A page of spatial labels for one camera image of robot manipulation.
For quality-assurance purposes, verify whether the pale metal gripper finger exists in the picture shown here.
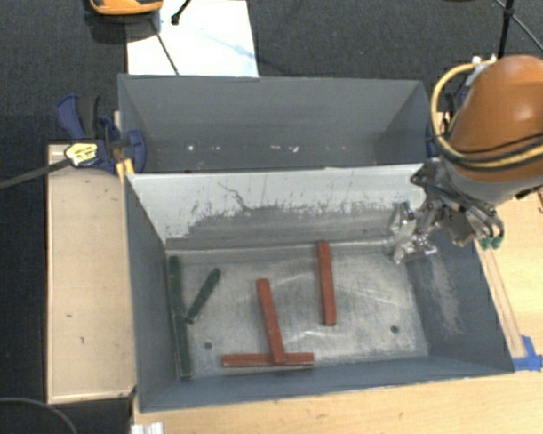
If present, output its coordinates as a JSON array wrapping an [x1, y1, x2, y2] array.
[[381, 232, 439, 266], [387, 200, 419, 240]]

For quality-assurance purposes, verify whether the red-brown flat block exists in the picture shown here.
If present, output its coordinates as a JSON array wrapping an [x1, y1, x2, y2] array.
[[316, 240, 339, 328], [255, 277, 288, 366], [220, 350, 315, 371]]

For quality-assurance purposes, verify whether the grey metal bin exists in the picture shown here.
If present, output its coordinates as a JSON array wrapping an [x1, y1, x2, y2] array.
[[115, 60, 517, 414]]

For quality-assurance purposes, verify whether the dark green flat block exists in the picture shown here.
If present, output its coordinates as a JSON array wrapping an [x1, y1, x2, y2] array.
[[166, 254, 195, 381], [180, 267, 225, 325]]

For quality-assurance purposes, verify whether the pale wood flat board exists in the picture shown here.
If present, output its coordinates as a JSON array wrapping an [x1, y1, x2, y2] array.
[[37, 141, 140, 406]]

